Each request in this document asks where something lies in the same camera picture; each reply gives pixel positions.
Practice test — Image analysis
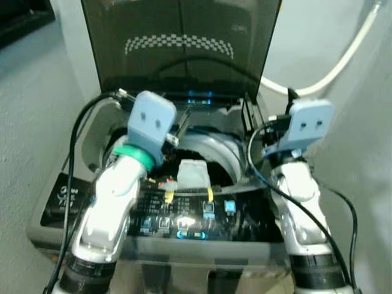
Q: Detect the grey top-load washing machine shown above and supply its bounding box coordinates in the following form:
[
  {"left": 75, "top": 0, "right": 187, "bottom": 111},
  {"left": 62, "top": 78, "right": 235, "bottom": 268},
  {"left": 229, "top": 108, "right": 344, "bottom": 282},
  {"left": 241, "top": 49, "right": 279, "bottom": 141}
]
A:
[{"left": 28, "top": 92, "right": 319, "bottom": 294}]

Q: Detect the grey washer drum opening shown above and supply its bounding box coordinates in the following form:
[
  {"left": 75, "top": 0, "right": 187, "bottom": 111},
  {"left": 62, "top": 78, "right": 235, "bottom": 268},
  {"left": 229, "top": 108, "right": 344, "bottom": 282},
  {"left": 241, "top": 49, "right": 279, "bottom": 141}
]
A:
[{"left": 113, "top": 130, "right": 247, "bottom": 192}]

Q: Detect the grey washer detergent cup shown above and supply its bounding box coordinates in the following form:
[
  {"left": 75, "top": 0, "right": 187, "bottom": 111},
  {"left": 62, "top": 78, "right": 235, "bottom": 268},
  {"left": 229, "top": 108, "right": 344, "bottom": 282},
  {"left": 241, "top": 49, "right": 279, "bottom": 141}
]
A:
[{"left": 176, "top": 160, "right": 211, "bottom": 191}]

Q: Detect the dark tinted washer lid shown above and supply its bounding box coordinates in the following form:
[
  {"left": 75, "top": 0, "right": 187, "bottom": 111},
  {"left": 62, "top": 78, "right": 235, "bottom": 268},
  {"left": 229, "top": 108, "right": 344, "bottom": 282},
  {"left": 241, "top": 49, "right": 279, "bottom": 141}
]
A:
[{"left": 81, "top": 0, "right": 282, "bottom": 102}]

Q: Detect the black washer control panel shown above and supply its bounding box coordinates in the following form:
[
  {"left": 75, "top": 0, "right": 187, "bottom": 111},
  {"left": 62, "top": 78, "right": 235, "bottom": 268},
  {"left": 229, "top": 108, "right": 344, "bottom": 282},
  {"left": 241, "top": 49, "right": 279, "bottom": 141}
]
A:
[{"left": 40, "top": 175, "right": 288, "bottom": 243}]

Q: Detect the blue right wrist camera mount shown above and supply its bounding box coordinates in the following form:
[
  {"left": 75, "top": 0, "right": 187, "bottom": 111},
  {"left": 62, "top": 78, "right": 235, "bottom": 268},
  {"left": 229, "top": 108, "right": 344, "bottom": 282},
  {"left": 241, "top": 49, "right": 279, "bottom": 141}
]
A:
[{"left": 263, "top": 99, "right": 335, "bottom": 163}]

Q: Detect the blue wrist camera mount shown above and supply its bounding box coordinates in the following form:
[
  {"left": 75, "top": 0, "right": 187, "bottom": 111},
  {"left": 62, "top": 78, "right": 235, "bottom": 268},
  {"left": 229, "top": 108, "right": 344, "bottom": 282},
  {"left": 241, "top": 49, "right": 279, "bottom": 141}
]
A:
[
  {"left": 263, "top": 99, "right": 335, "bottom": 163},
  {"left": 126, "top": 91, "right": 178, "bottom": 166}
]

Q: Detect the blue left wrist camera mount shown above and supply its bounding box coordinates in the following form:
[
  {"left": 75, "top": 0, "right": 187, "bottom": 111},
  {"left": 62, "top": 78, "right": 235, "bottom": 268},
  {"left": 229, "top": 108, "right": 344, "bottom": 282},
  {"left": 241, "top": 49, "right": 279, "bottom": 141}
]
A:
[{"left": 126, "top": 91, "right": 178, "bottom": 166}]

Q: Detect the white water inlet hose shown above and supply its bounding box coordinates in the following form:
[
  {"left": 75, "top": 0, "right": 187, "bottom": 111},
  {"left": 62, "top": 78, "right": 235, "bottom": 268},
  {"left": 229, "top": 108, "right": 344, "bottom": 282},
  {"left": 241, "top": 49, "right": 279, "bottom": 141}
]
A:
[{"left": 258, "top": 0, "right": 384, "bottom": 97}]

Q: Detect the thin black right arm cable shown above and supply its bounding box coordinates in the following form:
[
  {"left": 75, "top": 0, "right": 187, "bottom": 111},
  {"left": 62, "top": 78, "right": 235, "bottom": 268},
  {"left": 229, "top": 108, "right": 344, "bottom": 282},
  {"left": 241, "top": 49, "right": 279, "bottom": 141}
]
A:
[{"left": 317, "top": 183, "right": 362, "bottom": 273}]

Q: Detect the black wall frame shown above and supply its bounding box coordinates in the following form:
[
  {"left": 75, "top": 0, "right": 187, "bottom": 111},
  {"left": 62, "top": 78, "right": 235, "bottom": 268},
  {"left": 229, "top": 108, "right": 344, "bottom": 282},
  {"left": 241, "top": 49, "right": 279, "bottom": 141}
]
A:
[{"left": 0, "top": 0, "right": 56, "bottom": 50}]

